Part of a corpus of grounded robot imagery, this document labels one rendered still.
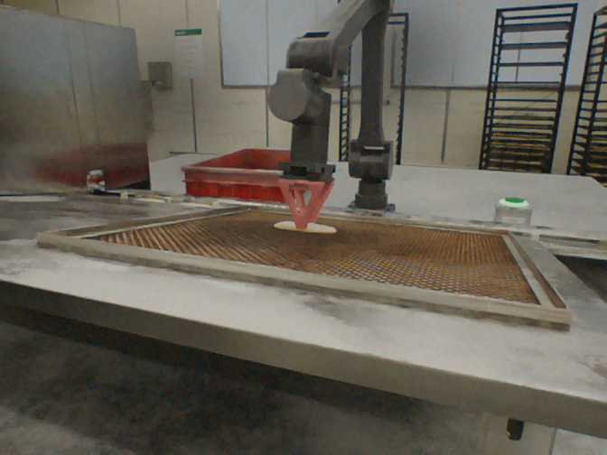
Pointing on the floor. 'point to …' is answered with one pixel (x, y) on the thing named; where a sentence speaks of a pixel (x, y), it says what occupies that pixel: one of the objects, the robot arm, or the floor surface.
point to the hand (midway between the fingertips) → (304, 222)
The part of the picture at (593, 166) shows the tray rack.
